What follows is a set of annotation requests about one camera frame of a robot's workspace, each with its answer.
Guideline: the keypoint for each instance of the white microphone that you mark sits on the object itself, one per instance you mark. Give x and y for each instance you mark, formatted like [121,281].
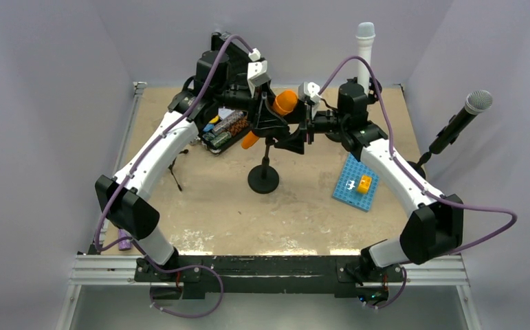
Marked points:
[365,36]

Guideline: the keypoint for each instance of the black stand at right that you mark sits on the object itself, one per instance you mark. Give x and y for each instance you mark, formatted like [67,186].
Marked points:
[418,166]

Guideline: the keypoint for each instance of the black shock mount round stand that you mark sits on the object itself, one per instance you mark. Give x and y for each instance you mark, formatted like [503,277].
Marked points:
[371,99]

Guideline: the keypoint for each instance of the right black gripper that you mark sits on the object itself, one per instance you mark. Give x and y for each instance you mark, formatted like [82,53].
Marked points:
[294,142]

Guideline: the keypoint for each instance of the purple glitter microphone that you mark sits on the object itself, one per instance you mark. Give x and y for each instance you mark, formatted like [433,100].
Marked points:
[125,241]

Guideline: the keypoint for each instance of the black microphone silver grille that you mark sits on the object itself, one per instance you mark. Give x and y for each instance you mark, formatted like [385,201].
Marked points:
[476,103]

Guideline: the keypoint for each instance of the black round base clip stand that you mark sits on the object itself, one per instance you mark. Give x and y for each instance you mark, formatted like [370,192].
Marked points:
[264,179]

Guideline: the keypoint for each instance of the black poker chip case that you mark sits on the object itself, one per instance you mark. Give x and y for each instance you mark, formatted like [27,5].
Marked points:
[223,127]

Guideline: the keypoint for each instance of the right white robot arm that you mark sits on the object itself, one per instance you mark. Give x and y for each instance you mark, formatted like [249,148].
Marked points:
[435,220]

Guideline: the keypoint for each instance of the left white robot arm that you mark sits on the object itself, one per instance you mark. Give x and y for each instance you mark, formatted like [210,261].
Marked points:
[123,198]

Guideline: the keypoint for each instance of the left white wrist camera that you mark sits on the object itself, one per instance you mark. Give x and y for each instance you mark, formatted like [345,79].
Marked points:
[257,73]

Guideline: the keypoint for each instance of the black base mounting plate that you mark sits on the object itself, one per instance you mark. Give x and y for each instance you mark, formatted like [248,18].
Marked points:
[338,275]

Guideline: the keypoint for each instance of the blue lego baseplate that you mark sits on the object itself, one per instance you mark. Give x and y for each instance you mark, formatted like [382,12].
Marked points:
[345,189]

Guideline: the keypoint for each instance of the orange microphone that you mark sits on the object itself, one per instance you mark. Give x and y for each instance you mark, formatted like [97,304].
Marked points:
[283,104]

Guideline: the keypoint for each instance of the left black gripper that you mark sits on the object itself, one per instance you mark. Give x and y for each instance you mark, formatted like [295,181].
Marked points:
[267,116]

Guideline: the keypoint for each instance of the orange lego brick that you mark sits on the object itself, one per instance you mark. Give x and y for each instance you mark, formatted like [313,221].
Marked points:
[364,184]

